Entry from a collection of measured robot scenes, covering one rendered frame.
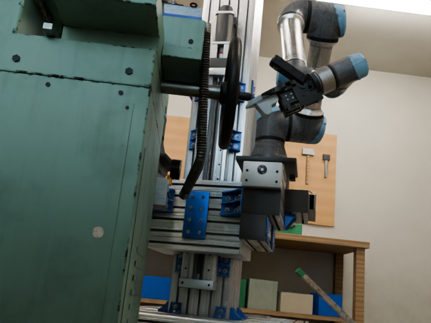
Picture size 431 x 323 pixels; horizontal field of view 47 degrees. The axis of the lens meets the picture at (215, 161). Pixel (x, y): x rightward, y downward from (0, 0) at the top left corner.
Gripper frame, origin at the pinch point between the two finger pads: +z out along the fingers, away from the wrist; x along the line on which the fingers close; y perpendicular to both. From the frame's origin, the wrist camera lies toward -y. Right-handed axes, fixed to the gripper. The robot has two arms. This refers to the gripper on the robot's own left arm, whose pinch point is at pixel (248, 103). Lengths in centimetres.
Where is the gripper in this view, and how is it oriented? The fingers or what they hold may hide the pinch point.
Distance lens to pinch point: 140.3
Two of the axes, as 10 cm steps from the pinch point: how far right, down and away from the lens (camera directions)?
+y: 4.0, 9.0, -1.5
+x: -0.3, 1.7, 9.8
